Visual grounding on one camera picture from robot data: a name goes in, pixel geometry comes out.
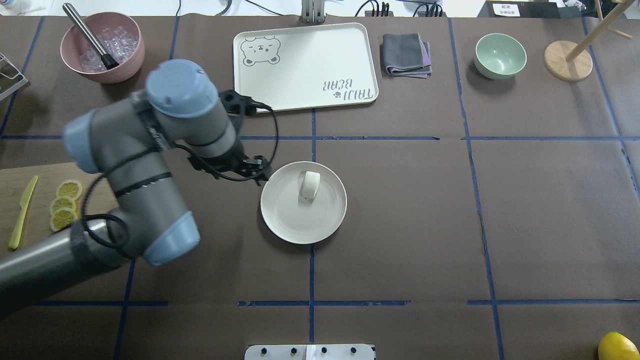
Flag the cream round plate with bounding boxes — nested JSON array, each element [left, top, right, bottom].
[[260, 161, 348, 245]]

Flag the lemon slices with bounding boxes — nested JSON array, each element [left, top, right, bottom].
[[49, 179, 83, 232]]

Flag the aluminium frame post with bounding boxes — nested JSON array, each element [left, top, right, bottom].
[[301, 0, 326, 24]]

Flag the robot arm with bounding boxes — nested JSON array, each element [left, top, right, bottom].
[[0, 59, 275, 318]]

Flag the green bowl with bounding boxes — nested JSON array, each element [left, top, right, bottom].
[[474, 33, 528, 80]]

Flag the cream rectangular tray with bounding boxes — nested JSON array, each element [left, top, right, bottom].
[[233, 22, 379, 111]]

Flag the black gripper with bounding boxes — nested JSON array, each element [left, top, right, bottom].
[[188, 150, 272, 187]]

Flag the black box device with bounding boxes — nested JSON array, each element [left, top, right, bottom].
[[477, 0, 583, 19]]

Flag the wooden mug stand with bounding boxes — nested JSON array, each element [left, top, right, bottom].
[[542, 0, 634, 82]]

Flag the pink bowl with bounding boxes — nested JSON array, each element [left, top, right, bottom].
[[60, 12, 146, 84]]

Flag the yellow plastic knife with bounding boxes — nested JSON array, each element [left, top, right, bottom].
[[8, 175, 39, 251]]

